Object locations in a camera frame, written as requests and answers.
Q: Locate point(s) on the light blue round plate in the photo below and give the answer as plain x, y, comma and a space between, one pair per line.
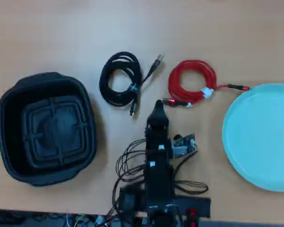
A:
258, 137

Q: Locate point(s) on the red clamp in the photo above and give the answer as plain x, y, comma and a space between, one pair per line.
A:
192, 216

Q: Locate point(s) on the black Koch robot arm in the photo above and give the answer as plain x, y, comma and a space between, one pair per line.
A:
158, 179

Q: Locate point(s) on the black table clamp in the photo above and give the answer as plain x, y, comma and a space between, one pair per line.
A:
127, 203

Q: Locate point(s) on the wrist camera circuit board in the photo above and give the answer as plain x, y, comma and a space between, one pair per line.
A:
182, 147

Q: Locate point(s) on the black base mounting strip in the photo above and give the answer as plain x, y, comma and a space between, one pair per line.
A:
198, 205

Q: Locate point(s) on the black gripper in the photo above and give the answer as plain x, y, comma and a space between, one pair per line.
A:
157, 139

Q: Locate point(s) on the black square plastic bowl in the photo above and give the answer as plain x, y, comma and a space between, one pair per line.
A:
11, 132

